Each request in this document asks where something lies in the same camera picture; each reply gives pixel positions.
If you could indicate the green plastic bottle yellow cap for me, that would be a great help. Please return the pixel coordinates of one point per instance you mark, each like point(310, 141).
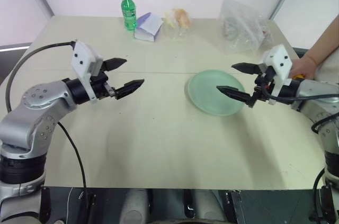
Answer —
point(129, 12)

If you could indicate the person's bare forearm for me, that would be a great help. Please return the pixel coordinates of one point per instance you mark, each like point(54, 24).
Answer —
point(327, 38)

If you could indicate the clear bag with bread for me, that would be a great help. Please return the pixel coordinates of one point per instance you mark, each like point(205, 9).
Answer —
point(178, 18)

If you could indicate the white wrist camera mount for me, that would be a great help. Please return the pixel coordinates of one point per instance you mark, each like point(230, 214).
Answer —
point(278, 61)
point(82, 57)

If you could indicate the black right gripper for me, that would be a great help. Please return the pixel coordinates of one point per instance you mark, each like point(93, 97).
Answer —
point(263, 86)

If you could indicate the large clear plastic bag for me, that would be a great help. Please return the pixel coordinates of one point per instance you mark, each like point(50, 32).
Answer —
point(241, 28)

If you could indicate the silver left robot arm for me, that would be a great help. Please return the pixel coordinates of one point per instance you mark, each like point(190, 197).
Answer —
point(34, 118)

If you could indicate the purple and white paper box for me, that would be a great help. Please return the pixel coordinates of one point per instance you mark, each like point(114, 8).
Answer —
point(148, 26)

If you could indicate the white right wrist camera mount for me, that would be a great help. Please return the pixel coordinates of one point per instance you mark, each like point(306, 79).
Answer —
point(278, 61)

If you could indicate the dark grey furniture piece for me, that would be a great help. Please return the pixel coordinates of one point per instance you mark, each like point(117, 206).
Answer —
point(13, 62)

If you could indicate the pale green round plate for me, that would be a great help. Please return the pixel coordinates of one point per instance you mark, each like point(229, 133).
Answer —
point(209, 91)

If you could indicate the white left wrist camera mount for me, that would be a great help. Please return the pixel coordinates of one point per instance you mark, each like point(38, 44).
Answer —
point(82, 57)

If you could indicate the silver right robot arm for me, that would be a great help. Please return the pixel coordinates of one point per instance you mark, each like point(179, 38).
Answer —
point(317, 94)

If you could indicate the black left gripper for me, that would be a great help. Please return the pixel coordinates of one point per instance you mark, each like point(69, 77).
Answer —
point(100, 86)

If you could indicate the person's bare hand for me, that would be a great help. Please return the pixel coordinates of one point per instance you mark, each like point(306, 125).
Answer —
point(304, 66)

